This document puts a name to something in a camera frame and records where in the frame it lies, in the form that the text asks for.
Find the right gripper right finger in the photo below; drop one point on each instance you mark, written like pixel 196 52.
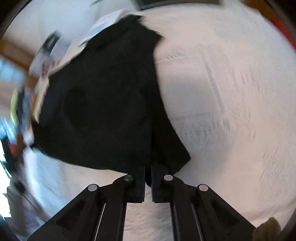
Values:
pixel 198 213

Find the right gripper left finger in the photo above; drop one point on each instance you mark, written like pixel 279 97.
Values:
pixel 97 213

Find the black garment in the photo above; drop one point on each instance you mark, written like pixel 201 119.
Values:
pixel 104 110

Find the stack of folded clothes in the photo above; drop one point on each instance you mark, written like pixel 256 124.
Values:
pixel 23 101

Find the tea set cardboard box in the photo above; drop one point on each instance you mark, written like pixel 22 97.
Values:
pixel 49 55

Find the white paper booklet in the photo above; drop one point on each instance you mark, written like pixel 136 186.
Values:
pixel 104 25

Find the red plastic basket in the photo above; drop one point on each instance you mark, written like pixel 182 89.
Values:
pixel 284 30

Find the black gift bag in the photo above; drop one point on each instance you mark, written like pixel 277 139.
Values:
pixel 149 4

